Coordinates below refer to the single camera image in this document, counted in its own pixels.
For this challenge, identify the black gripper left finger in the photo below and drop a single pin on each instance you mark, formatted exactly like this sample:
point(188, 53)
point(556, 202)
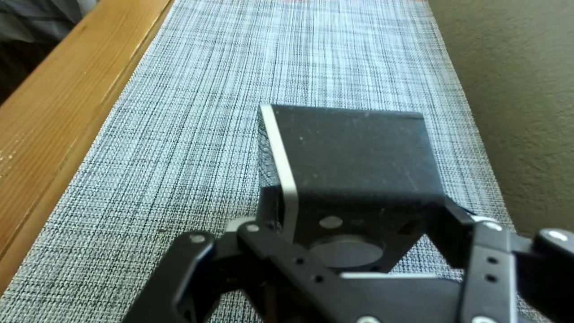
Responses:
point(251, 281)

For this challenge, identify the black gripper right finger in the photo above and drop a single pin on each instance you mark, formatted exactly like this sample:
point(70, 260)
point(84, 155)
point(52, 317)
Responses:
point(513, 276)

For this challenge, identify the black cube alarm clock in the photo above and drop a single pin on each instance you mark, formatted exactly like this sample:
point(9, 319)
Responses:
point(359, 163)

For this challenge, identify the grey woven placemat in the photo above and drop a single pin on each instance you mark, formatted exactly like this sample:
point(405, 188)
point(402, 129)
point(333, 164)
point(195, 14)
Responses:
point(197, 120)

